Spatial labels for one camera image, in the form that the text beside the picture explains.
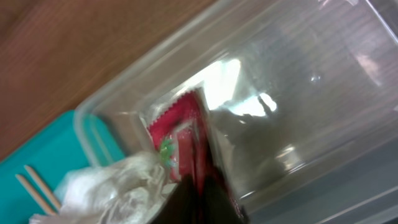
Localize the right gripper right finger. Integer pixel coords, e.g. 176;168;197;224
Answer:
201;177;244;224

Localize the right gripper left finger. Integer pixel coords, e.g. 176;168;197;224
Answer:
150;175;198;224

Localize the white tissue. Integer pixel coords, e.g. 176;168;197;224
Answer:
29;152;176;224

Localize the red snack wrapper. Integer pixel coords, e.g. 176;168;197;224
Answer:
147;90;247;223

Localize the clear plastic waste bin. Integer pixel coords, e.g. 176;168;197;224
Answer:
74;0;397;223

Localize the teal serving tray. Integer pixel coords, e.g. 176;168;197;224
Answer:
0;109;127;224

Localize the right wooden chopstick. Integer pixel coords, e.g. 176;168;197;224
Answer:
24;165;61;210

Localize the wooden chopstick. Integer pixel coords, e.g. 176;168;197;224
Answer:
16;174;56;215
24;165;61;210

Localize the left wooden chopstick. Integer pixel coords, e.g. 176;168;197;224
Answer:
16;174;56;215

